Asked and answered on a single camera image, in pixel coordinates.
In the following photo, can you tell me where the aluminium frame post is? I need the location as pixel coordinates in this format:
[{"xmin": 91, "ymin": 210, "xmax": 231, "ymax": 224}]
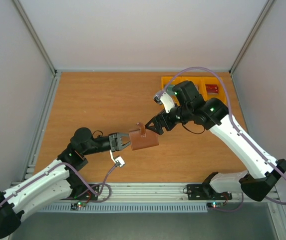
[
  {"xmin": 229, "ymin": 0, "xmax": 276, "ymax": 75},
  {"xmin": 12, "ymin": 0, "xmax": 57, "ymax": 76}
]

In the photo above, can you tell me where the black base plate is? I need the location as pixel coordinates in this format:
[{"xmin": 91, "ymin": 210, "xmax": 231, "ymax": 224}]
[
  {"xmin": 65, "ymin": 183, "xmax": 100, "ymax": 201},
  {"xmin": 186, "ymin": 184, "xmax": 233, "ymax": 201}
]

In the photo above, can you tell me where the aluminium front rail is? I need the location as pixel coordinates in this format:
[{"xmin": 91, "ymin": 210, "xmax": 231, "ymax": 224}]
[{"xmin": 7, "ymin": 181, "xmax": 280, "ymax": 203}]

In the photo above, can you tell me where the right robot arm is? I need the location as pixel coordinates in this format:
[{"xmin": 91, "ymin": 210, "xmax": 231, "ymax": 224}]
[{"xmin": 145, "ymin": 80, "xmax": 286, "ymax": 202}]

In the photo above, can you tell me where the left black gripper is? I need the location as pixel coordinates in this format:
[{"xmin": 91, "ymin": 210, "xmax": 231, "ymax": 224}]
[{"xmin": 82, "ymin": 132, "xmax": 137, "ymax": 156}]

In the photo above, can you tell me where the left yellow bin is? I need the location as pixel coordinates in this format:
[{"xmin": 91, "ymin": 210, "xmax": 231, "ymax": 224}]
[{"xmin": 161, "ymin": 76, "xmax": 182, "ymax": 89}]

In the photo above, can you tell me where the red card stack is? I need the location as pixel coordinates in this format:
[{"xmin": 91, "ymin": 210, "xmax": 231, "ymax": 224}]
[{"xmin": 205, "ymin": 84, "xmax": 219, "ymax": 95}]

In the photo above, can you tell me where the middle yellow bin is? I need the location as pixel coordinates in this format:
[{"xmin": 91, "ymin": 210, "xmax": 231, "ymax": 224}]
[{"xmin": 182, "ymin": 76, "xmax": 206, "ymax": 94}]

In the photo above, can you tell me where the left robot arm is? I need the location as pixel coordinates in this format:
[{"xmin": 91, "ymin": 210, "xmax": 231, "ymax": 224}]
[{"xmin": 0, "ymin": 127, "xmax": 130, "ymax": 239}]

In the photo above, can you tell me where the right yellow bin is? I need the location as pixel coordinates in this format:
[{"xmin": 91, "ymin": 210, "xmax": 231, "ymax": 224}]
[{"xmin": 202, "ymin": 76, "xmax": 227, "ymax": 104}]

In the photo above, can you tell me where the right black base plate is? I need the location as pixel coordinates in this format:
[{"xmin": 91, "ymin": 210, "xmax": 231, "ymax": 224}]
[{"xmin": 186, "ymin": 184, "xmax": 233, "ymax": 201}]

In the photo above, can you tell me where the left small circuit board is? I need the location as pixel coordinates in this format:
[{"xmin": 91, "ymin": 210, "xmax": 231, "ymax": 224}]
[{"xmin": 70, "ymin": 202, "xmax": 87, "ymax": 211}]

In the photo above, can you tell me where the brown leather card holder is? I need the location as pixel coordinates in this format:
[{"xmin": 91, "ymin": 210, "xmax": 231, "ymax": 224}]
[{"xmin": 129, "ymin": 122, "xmax": 159, "ymax": 151}]

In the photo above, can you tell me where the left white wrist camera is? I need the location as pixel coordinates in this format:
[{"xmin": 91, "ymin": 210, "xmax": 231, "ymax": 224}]
[{"xmin": 109, "ymin": 150, "xmax": 125, "ymax": 168}]

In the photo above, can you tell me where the grey slotted cable duct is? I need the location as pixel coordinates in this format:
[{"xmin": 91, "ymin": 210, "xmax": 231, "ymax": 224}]
[{"xmin": 40, "ymin": 202, "xmax": 207, "ymax": 214}]

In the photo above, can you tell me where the right small circuit board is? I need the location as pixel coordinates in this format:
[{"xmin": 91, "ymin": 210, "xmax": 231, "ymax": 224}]
[{"xmin": 207, "ymin": 201, "xmax": 225, "ymax": 209}]

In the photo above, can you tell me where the yellow bin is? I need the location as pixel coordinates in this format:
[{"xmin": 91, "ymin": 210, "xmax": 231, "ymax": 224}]
[
  {"xmin": 182, "ymin": 76, "xmax": 206, "ymax": 94},
  {"xmin": 202, "ymin": 76, "xmax": 227, "ymax": 104},
  {"xmin": 161, "ymin": 76, "xmax": 182, "ymax": 89}
]

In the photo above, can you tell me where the small circuit board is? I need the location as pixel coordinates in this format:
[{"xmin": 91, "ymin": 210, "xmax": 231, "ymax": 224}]
[
  {"xmin": 207, "ymin": 201, "xmax": 225, "ymax": 209},
  {"xmin": 70, "ymin": 202, "xmax": 87, "ymax": 211}
]

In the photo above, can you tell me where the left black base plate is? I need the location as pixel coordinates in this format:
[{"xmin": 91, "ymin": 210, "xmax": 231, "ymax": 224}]
[{"xmin": 65, "ymin": 183, "xmax": 100, "ymax": 201}]

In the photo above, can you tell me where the left aluminium frame post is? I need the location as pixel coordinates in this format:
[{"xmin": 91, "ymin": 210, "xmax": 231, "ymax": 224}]
[{"xmin": 12, "ymin": 0, "xmax": 57, "ymax": 76}]

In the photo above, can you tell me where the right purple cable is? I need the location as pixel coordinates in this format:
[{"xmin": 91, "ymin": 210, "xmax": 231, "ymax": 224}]
[{"xmin": 156, "ymin": 66, "xmax": 286, "ymax": 206}]

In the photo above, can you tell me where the right aluminium frame post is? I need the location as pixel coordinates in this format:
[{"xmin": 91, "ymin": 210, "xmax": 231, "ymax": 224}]
[{"xmin": 229, "ymin": 0, "xmax": 276, "ymax": 75}]

